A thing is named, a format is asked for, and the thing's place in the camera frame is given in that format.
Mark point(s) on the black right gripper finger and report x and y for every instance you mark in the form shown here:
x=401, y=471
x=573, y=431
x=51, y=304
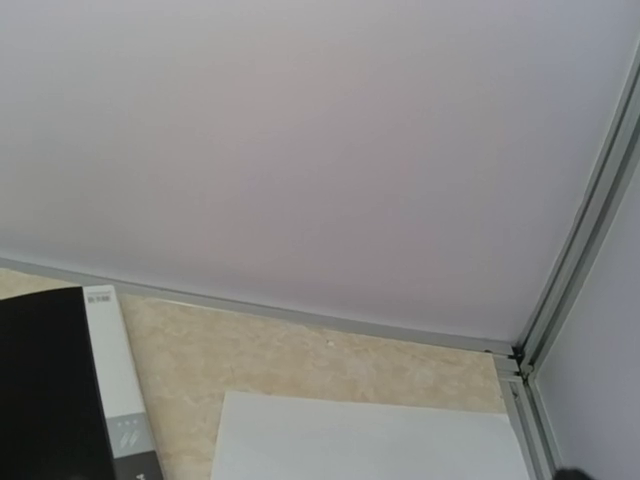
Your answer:
x=571, y=474

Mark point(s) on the black clip file folder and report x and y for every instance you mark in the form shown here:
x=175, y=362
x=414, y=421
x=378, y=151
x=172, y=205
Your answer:
x=71, y=402

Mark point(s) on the blank white paper sheet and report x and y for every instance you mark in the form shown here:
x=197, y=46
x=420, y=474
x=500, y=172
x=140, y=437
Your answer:
x=273, y=437

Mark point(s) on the aluminium side rail right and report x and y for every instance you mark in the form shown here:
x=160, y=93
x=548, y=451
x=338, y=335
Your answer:
x=531, y=426

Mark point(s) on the aluminium frame post right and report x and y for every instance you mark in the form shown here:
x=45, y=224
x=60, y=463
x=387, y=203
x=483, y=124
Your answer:
x=606, y=184

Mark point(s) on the aluminium frame rail back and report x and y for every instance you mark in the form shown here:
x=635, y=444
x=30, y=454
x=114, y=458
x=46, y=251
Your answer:
x=497, y=348

